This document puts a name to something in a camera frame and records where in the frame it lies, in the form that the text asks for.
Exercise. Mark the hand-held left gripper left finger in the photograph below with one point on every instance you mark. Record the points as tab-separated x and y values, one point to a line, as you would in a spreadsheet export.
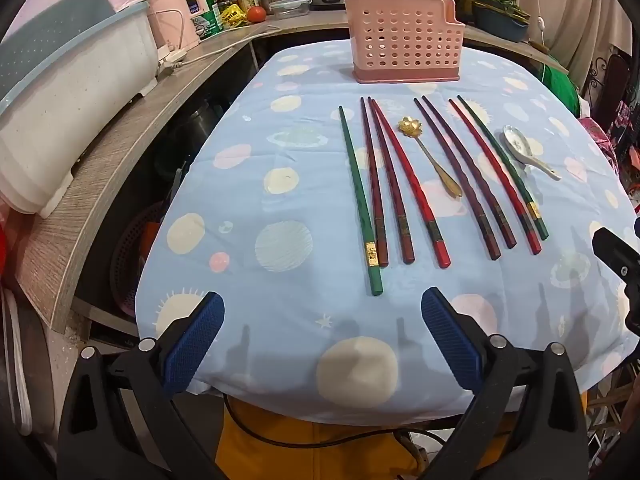
200	330

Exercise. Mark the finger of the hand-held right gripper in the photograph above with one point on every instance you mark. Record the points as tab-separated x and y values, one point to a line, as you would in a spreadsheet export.
615	255

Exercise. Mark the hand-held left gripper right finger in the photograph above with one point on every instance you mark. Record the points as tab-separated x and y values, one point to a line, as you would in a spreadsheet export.
445	330

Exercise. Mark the dark purple chopstick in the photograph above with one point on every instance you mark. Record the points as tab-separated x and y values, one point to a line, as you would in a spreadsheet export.
481	232
475	185

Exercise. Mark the red chopstick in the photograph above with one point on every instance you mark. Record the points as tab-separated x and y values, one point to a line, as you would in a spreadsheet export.
410	185
498	185

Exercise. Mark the green chopstick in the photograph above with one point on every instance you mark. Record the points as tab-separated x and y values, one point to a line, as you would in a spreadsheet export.
357	185
497	160

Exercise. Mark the white ceramic spoon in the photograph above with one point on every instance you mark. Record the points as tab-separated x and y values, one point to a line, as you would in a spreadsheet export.
515	140

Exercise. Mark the gold flower spoon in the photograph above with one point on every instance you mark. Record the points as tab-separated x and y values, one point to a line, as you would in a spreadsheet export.
408	126

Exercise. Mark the pink perforated utensil basket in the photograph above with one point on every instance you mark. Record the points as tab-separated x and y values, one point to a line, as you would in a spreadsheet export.
405	35

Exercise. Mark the red plastic colander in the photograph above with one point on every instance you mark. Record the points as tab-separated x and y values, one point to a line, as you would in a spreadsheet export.
130	260

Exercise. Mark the pink floral cloth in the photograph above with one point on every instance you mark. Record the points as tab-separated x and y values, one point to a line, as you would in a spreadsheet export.
615	140

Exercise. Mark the yellow trousers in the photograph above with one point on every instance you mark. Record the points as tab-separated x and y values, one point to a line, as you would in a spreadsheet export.
310	450

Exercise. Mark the black iron chair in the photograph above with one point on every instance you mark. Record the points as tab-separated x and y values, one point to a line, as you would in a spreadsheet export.
615	85

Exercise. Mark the green plastic bag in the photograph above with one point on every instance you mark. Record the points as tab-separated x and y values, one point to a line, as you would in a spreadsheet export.
562	85

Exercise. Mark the grey wooden counter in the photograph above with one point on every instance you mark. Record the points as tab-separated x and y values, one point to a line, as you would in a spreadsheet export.
100	170

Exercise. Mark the dark metal pot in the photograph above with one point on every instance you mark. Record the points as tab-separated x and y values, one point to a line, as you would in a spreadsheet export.
195	125

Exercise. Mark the white plastic storage bin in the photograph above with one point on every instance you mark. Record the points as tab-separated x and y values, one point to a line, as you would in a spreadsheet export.
75	110

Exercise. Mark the blue planter with greens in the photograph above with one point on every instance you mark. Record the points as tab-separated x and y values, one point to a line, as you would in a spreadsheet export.
500	25

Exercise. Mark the beige curtain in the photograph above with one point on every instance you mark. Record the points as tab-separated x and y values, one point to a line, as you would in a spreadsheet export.
575	0

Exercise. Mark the green tin can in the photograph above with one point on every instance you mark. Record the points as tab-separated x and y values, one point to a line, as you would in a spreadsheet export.
207	20

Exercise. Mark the yellow snack packet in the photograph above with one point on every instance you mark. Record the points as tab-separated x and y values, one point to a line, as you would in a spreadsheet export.
232	16

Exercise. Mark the red tomato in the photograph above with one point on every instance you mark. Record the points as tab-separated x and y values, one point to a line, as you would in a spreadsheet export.
256	14

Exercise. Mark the pink electric kettle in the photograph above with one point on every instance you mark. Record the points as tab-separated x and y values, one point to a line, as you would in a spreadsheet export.
172	10

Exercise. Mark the grey-blue perforated lid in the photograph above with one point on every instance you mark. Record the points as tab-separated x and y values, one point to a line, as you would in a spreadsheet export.
45	45

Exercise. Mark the glass container blue lid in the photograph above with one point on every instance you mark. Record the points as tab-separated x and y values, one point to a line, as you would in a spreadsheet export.
290	9

